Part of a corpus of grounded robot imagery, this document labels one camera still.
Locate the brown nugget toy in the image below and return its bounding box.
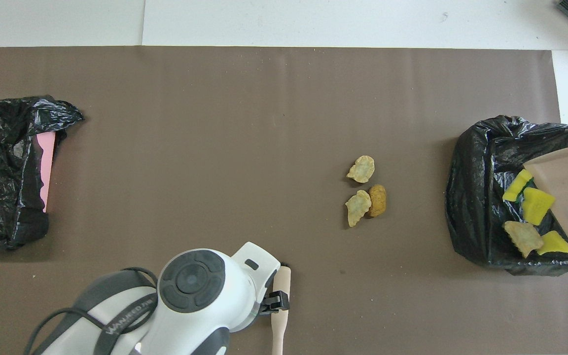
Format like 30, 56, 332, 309
367, 184, 387, 217

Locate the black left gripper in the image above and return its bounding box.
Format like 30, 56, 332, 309
258, 291, 290, 315

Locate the pale green dumpling toy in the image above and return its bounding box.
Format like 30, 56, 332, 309
345, 190, 372, 227
347, 155, 376, 184

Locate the black bag lined bin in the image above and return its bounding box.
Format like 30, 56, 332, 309
445, 115, 568, 276

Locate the beige hand brush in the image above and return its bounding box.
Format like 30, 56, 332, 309
270, 265, 292, 355

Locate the striped croissant toy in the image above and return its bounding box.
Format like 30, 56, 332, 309
503, 220, 545, 259

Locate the brown table mat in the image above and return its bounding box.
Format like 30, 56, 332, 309
0, 46, 568, 355

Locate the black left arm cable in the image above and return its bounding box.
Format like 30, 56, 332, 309
25, 267, 159, 355

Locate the notched yellow sponge piece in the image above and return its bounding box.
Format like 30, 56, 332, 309
521, 187, 557, 226

